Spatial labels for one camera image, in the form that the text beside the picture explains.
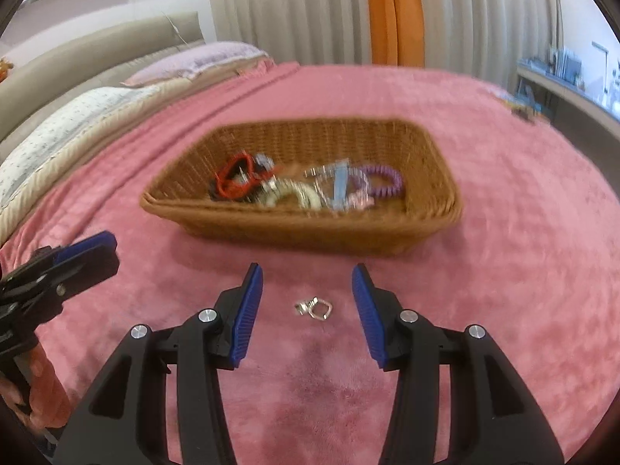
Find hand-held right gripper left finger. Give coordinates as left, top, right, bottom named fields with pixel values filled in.
left=52, top=262, right=264, bottom=465

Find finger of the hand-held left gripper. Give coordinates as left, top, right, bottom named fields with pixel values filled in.
left=48, top=246, right=120, bottom=302
left=51, top=231, right=118, bottom=267

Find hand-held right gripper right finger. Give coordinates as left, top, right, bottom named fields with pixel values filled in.
left=351, top=263, right=566, bottom=465

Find silver metal clasp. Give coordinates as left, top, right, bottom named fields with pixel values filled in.
left=294, top=299, right=334, bottom=323

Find brown wicker basket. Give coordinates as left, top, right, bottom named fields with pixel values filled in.
left=140, top=117, right=463, bottom=257

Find cream coil hair tie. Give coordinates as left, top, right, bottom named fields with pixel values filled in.
left=256, top=177, right=322, bottom=211

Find blue plastic hair clip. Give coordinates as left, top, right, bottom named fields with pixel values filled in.
left=332, top=158, right=351, bottom=210

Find purple coil hair tie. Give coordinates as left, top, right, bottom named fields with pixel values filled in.
left=353, top=164, right=404, bottom=200

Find clear bead bracelet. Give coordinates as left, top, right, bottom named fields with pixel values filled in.
left=304, top=165, right=371, bottom=212

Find red cord bracelet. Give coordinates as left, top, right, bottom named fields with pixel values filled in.
left=213, top=152, right=257, bottom=200

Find person's left hand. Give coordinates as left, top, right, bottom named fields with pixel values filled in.
left=0, top=343, right=74, bottom=429

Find beige quilt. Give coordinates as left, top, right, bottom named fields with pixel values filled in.
left=0, top=58, right=282, bottom=248

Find white floral pillow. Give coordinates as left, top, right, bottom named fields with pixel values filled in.
left=0, top=84, right=163, bottom=209

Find beige padded headboard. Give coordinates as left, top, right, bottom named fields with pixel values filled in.
left=0, top=10, right=202, bottom=139

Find purple pillow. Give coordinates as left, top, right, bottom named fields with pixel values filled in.
left=121, top=41, right=269, bottom=89

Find colourful packets on bed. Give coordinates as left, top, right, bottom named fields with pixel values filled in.
left=501, top=94, right=550, bottom=126

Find white desk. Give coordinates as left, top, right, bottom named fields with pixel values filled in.
left=516, top=58, right=620, bottom=142

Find orange curtain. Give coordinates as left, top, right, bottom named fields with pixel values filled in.
left=363, top=0, right=426, bottom=67

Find grey curtain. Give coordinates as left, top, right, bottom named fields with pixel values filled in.
left=419, top=0, right=565, bottom=85
left=205, top=0, right=376, bottom=66

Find boxes on desk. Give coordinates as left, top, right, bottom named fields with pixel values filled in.
left=547, top=46, right=584, bottom=85

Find white desk lamp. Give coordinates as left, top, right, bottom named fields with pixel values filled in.
left=592, top=41, right=612, bottom=105

